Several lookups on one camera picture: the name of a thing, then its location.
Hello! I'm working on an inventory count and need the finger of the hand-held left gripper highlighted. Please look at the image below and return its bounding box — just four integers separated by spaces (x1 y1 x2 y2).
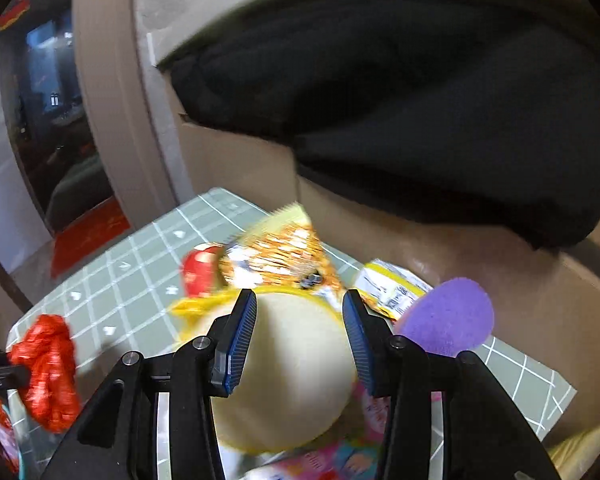
0 350 31 396

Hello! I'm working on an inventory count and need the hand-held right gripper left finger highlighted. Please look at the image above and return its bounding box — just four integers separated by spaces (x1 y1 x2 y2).
40 289 258 480

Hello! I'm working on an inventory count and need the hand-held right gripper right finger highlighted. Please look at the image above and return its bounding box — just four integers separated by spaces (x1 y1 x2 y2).
342 289 563 480

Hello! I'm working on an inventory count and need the red foil wrapper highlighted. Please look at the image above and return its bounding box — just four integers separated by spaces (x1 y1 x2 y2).
7 314 83 433

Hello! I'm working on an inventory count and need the pink white snack packet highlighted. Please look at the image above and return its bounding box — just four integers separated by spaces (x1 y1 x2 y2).
250 380 446 480

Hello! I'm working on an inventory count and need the purple eggplant sponge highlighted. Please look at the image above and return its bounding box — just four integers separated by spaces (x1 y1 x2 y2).
397 277 496 358

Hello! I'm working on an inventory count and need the orange snack packet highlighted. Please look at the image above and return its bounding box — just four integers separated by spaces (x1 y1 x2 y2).
220 202 346 301

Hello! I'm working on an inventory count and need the beige plastic bag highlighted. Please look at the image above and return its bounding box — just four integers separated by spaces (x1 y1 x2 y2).
545 425 600 480

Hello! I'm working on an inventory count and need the red snack packet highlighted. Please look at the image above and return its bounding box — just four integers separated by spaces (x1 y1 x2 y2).
0 397 21 473

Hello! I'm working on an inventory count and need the white and yellow packet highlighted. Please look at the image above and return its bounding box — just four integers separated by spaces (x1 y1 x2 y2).
355 259 433 321

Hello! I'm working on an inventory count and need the red drink can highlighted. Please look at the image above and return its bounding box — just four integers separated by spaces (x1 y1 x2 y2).
181 242 226 297

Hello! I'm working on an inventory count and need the green checked tablecloth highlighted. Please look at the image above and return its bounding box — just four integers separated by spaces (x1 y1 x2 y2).
5 187 578 480

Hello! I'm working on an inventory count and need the red floor mat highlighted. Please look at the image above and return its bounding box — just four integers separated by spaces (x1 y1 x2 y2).
50 197 131 278

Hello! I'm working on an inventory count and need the black hanging cloth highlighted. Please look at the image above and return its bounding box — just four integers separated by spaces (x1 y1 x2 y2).
170 0 600 251

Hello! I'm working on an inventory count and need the dark glass door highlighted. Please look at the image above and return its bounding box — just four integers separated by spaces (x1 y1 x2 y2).
0 10 116 231

